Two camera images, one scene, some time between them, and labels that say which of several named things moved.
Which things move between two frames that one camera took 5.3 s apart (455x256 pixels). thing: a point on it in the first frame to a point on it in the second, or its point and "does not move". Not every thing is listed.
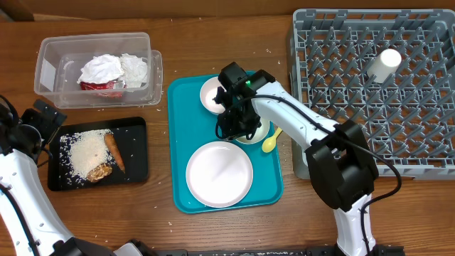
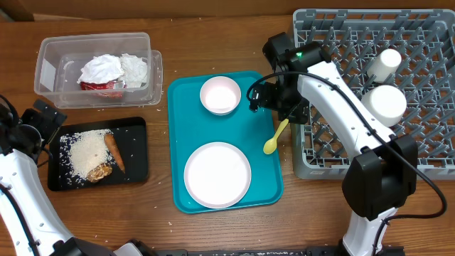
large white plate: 219,174 does not move
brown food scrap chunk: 99,172 does not move
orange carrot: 111,143 does not move
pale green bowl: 259,134 to 385,104
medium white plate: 207,92 does not move
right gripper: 232,131 to 262,98
